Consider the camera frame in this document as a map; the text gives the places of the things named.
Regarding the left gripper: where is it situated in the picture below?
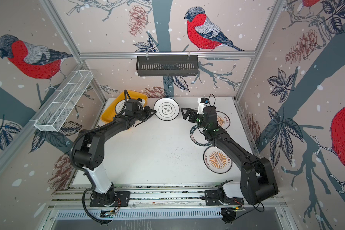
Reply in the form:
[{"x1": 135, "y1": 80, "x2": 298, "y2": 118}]
[{"x1": 133, "y1": 106, "x2": 157, "y2": 122}]

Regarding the white plate flower emblem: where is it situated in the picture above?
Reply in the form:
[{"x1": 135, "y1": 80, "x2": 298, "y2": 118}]
[
  {"x1": 153, "y1": 98, "x2": 180, "y2": 121},
  {"x1": 115, "y1": 100, "x2": 125, "y2": 115}
]

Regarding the green rim lettered plate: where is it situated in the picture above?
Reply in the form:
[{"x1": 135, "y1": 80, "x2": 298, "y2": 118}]
[{"x1": 189, "y1": 125, "x2": 211, "y2": 147}]

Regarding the orange sunburst plate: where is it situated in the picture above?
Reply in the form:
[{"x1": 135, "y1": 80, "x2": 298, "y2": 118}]
[
  {"x1": 203, "y1": 146, "x2": 232, "y2": 174},
  {"x1": 216, "y1": 111, "x2": 231, "y2": 129}
]

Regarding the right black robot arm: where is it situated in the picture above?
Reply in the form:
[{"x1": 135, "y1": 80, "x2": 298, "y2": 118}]
[{"x1": 181, "y1": 106, "x2": 278, "y2": 205}]

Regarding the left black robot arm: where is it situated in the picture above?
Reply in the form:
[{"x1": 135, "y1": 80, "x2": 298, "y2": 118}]
[{"x1": 69, "y1": 90, "x2": 157, "y2": 205}]

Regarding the yellow plastic bin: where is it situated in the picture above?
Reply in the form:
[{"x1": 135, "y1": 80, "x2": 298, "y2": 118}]
[{"x1": 101, "y1": 90, "x2": 148, "y2": 124}]

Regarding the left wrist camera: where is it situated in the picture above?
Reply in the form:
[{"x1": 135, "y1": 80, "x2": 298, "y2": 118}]
[{"x1": 138, "y1": 98, "x2": 146, "y2": 107}]

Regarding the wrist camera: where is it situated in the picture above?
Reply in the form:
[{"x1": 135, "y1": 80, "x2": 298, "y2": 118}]
[
  {"x1": 138, "y1": 98, "x2": 146, "y2": 107},
  {"x1": 197, "y1": 97, "x2": 209, "y2": 114}
]

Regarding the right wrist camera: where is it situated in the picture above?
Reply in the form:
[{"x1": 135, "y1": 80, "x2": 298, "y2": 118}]
[{"x1": 197, "y1": 97, "x2": 209, "y2": 114}]

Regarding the black hanging wire basket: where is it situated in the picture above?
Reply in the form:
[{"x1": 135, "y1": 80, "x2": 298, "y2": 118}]
[{"x1": 136, "y1": 55, "x2": 199, "y2": 77}]

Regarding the aluminium mounting rail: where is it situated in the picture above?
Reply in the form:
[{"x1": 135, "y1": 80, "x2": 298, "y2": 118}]
[{"x1": 47, "y1": 183, "x2": 288, "y2": 209}]

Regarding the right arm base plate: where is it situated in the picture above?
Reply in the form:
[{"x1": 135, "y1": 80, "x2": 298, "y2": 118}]
[{"x1": 201, "y1": 190, "x2": 244, "y2": 206}]

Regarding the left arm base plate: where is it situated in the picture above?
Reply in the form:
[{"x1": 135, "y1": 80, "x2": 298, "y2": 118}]
[{"x1": 90, "y1": 191, "x2": 131, "y2": 208}]

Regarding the white mesh wire shelf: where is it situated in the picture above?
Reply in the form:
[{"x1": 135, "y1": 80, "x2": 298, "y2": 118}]
[{"x1": 34, "y1": 70, "x2": 94, "y2": 132}]

